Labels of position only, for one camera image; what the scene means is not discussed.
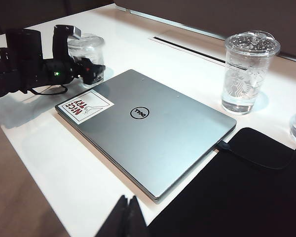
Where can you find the black mouse pad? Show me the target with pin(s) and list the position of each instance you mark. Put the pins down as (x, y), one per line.
(236, 197)

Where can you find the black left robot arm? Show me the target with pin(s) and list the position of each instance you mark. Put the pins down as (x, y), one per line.
(17, 61)

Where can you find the clear cup with mermaid logo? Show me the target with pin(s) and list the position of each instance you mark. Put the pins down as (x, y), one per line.
(246, 74)

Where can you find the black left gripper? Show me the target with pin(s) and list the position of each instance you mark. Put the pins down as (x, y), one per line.
(60, 72)

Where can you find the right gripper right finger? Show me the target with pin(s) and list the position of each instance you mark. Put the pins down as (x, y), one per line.
(135, 219)

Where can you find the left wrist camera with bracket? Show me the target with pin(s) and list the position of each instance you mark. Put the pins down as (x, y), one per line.
(60, 42)

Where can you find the silver Dell laptop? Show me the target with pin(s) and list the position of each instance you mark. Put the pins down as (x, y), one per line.
(162, 148)

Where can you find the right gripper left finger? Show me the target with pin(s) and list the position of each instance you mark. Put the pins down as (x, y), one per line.
(119, 219)

